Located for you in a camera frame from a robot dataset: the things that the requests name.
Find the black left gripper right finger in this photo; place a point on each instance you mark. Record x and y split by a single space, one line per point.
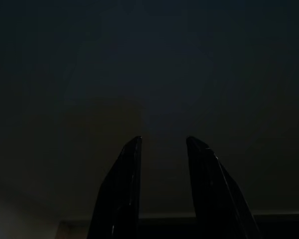
211 194

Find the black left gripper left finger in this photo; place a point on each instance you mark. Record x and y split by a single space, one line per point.
119 189

